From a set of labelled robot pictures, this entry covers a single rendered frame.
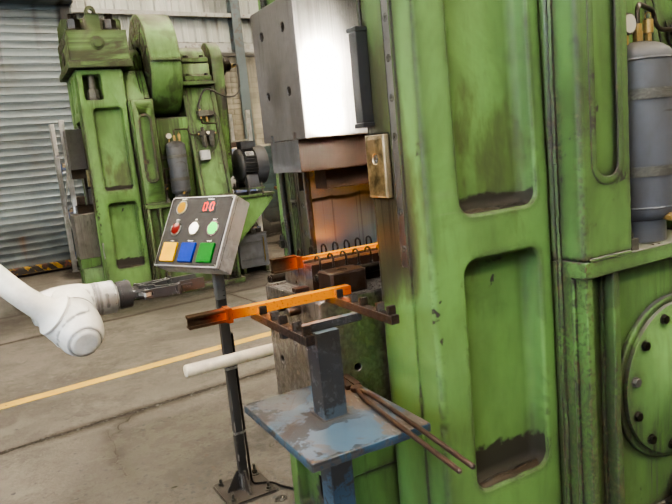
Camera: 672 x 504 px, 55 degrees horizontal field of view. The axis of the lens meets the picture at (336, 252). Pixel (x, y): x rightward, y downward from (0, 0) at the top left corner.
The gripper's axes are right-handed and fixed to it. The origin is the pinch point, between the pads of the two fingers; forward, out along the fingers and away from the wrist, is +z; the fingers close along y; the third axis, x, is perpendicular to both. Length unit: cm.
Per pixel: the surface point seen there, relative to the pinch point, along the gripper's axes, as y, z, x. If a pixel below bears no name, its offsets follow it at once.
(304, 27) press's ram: 12, 38, 67
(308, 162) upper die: 7.4, 37.5, 29.9
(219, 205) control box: -48, 28, 17
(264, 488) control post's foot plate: -52, 33, -99
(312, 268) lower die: 7.4, 35.2, -1.5
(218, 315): 34.3, -3.8, -2.6
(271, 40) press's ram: -3, 35, 66
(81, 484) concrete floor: -109, -30, -100
